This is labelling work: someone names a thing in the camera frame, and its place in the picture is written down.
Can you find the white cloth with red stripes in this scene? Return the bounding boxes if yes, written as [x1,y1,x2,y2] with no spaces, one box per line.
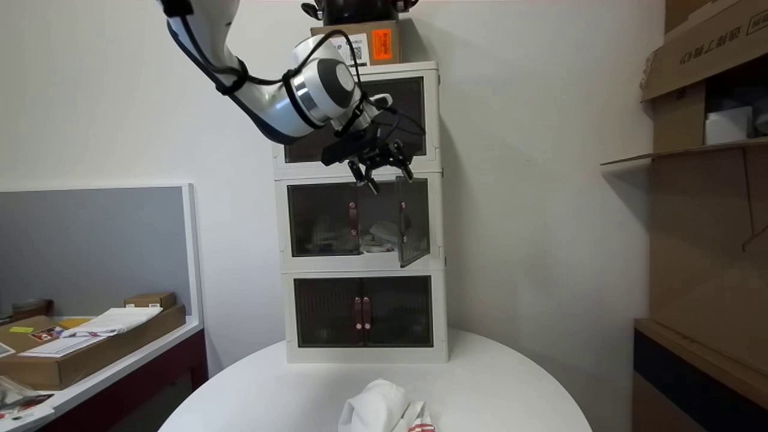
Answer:
[336,378,439,432]

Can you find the plain cardboard box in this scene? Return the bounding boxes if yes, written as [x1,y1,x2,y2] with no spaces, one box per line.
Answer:
[647,82,710,154]
[662,0,723,33]

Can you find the white paper sheets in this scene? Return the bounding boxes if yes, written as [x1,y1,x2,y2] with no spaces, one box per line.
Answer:
[23,306,167,360]

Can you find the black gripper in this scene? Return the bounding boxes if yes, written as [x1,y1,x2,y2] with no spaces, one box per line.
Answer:
[320,103,427,198]

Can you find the white three-tier cabinet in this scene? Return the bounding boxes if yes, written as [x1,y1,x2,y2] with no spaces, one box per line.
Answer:
[267,60,452,364]

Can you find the crumpled paper clutter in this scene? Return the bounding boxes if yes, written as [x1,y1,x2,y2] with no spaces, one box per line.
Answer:
[0,375,57,423]

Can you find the grey partition with white frame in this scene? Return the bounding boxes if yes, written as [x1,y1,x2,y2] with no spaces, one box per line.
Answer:
[0,181,204,327]

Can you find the cardboard box with labels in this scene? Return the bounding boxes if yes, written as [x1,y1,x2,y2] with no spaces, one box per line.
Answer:
[311,20,435,74]

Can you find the large cardboard panel box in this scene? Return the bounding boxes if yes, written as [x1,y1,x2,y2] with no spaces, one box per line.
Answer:
[647,146,768,380]

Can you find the white counter with red front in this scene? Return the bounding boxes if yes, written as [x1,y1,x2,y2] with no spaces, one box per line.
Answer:
[0,318,212,432]

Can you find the white item on shelf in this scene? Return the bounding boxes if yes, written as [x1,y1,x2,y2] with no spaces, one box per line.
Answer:
[703,103,759,148]

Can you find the small brown box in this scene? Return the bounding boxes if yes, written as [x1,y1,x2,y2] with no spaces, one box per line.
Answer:
[8,298,57,324]

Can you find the flat cardboard tray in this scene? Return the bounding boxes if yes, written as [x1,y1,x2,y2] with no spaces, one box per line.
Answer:
[0,301,188,393]

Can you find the printed cardboard box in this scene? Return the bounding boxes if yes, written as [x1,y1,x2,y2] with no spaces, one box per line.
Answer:
[642,0,768,105]

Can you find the black object on box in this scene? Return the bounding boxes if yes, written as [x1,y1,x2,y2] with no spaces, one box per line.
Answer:
[301,0,423,26]

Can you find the white crumpled bag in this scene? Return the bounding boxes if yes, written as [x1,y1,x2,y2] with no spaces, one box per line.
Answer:
[313,214,404,258]

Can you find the small cardboard box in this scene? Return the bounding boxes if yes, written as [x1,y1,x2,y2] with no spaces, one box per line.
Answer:
[122,291,180,312]

